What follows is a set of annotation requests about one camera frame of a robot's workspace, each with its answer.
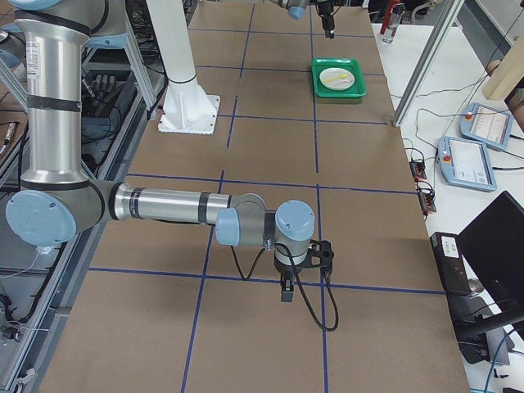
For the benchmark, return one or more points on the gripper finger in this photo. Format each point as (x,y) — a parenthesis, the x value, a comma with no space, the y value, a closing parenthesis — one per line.
(287,289)

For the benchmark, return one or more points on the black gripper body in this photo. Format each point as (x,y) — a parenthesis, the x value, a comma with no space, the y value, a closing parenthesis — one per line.
(326,10)
(285,270)

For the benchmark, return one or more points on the yellow plastic spoon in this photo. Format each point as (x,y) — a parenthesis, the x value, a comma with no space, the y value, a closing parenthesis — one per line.
(336,78)

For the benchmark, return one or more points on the white round plate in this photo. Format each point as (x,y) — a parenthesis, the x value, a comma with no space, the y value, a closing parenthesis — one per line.
(337,85)

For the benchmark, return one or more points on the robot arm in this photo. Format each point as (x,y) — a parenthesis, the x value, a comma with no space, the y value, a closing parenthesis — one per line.
(296,8)

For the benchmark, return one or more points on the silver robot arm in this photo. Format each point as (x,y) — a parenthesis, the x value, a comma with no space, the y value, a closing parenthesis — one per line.
(57,200)

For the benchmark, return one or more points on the green plastic tray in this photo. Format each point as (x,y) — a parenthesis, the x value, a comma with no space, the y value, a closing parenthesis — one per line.
(357,91)

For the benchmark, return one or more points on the red cap water bottle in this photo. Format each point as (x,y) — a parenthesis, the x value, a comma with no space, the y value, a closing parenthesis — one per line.
(393,22)

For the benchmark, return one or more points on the far orange connector board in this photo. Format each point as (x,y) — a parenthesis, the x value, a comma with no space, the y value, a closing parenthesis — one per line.
(417,165)

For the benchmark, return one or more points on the orange connector board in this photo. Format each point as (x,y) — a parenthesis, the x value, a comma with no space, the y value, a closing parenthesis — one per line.
(426,196)
(417,165)

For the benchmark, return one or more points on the near orange connector board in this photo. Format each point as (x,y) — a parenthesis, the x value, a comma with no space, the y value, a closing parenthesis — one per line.
(426,196)

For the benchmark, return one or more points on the black desktop computer box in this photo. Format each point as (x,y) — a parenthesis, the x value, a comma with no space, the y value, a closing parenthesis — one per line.
(449,262)

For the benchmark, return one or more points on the far teach pendant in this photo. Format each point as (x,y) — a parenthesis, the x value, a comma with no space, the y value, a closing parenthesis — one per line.
(488,125)

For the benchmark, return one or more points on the teach pendant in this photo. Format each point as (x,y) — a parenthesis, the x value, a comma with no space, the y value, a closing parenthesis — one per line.
(488,125)
(466,163)

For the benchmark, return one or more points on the near teach pendant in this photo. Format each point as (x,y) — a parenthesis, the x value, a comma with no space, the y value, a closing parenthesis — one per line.
(466,163)

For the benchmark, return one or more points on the black monitor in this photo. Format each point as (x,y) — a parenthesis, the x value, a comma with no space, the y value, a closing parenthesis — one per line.
(492,244)

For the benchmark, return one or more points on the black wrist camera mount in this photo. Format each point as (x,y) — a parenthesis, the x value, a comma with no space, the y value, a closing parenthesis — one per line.
(320,256)

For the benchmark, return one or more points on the grey aluminium post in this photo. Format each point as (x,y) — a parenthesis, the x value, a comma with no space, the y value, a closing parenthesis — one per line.
(437,37)

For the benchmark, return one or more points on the white camera stand column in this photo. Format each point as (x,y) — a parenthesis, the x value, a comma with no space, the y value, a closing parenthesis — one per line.
(186,108)

